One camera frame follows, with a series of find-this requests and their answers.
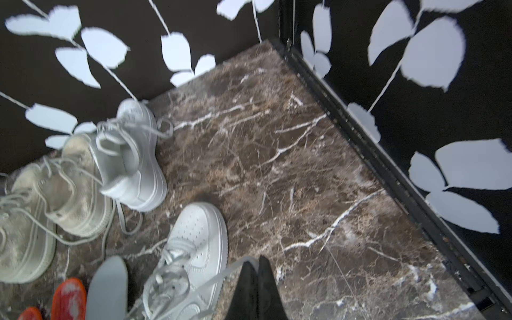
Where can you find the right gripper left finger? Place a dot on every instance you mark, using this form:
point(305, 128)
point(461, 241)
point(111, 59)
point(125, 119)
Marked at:
point(244, 305)

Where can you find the beige lace sneaker one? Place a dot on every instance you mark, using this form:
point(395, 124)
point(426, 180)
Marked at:
point(70, 186)
point(27, 243)

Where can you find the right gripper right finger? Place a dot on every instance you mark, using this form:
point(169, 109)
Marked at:
point(270, 306)

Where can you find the white sneaker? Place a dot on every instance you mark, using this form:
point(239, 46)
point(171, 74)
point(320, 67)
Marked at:
point(124, 149)
point(188, 279)

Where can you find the red orange insole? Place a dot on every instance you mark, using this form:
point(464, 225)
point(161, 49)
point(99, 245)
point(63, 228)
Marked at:
point(31, 313)

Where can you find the white insole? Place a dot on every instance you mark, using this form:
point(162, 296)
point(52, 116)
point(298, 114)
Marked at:
point(108, 289)

